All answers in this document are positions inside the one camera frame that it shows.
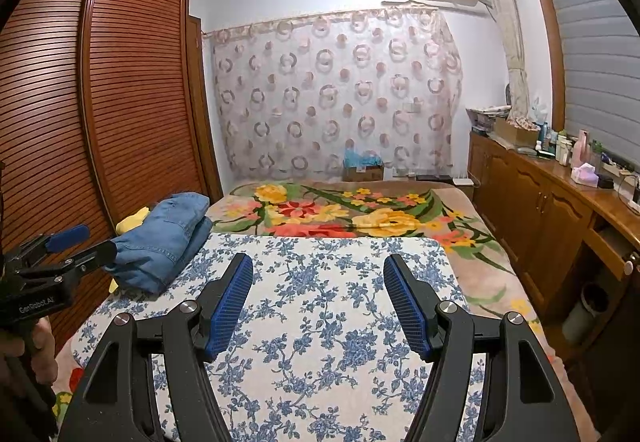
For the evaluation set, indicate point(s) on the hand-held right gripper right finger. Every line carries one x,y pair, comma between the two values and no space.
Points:
410,312

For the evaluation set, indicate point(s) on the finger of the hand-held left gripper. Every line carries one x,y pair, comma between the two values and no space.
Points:
70,234
95,254

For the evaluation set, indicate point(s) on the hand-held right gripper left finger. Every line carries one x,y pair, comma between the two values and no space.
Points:
227,307

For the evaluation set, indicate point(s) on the blue denim pants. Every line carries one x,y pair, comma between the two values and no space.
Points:
160,242

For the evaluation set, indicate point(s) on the person's left hand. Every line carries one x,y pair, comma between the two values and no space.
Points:
45,347

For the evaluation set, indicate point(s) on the yellow plush toy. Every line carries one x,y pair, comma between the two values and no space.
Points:
131,221

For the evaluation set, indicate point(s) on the white blue-flowered bed sheet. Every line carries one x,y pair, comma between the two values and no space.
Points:
325,297

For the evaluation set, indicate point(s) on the colourful floral blanket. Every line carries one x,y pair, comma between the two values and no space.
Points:
400,222

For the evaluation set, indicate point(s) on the black flat box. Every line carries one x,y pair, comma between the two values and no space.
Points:
434,178

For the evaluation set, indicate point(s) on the small cardboard box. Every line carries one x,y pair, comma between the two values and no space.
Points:
362,173

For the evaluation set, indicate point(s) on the brown louvered wooden wardrobe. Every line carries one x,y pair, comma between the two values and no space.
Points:
125,97

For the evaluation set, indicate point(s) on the wooden sideboard cabinet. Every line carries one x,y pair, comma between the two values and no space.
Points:
525,202

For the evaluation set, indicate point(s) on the blue plastic bag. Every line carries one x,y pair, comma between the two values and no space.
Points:
362,157

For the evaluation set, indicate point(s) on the small waste bin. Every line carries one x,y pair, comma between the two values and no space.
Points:
582,317

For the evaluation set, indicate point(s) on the brown box of small items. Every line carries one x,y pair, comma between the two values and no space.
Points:
515,132

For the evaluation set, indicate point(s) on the patterned storage basket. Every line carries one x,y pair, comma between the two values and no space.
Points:
487,118

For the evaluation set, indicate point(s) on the open wooden drawer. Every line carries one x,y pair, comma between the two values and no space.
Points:
610,247

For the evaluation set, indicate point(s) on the row of cosmetic bottles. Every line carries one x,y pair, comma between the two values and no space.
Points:
555,147

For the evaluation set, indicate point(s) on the pink bottle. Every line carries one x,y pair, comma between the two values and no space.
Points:
581,149

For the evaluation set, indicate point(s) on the beige tied curtain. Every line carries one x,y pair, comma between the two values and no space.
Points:
515,47

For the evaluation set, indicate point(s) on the grey window blind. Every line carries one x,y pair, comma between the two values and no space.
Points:
595,47

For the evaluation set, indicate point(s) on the wooden window frame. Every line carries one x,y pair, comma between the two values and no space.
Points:
547,47

